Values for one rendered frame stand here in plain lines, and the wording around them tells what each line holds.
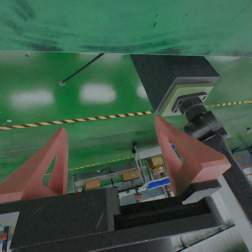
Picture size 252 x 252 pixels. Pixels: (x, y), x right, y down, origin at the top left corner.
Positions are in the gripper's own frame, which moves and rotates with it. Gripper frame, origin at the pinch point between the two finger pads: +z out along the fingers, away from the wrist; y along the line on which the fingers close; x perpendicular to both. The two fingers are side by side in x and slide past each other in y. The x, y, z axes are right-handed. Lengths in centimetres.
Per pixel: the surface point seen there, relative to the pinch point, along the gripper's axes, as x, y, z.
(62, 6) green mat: -6.5, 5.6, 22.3
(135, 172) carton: 442, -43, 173
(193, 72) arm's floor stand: 15.8, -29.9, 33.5
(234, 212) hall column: 298, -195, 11
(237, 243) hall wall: 871, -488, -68
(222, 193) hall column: 296, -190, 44
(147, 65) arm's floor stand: 20, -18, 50
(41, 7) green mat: -6.5, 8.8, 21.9
